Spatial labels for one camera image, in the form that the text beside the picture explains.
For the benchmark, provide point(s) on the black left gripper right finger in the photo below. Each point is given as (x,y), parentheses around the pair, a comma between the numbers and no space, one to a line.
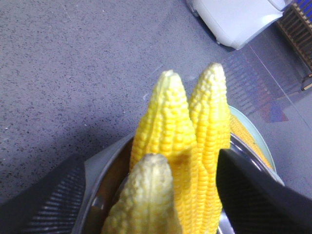
(257,204)

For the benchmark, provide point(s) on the white blender appliance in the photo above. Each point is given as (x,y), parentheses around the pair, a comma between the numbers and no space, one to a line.
(234,23)

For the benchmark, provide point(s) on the green electric cooking pot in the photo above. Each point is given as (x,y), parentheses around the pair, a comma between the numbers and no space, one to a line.
(107,171)

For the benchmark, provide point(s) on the yellow corn cob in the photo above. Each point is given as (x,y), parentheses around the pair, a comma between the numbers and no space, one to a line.
(210,115)
(238,129)
(166,128)
(146,203)

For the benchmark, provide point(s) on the light green plate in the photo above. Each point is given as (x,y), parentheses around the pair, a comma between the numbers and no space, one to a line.
(255,133)

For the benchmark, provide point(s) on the wooden rack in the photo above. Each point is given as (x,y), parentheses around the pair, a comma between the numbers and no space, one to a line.
(296,26)

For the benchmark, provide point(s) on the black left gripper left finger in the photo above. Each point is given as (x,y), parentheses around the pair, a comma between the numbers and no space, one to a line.
(51,205)

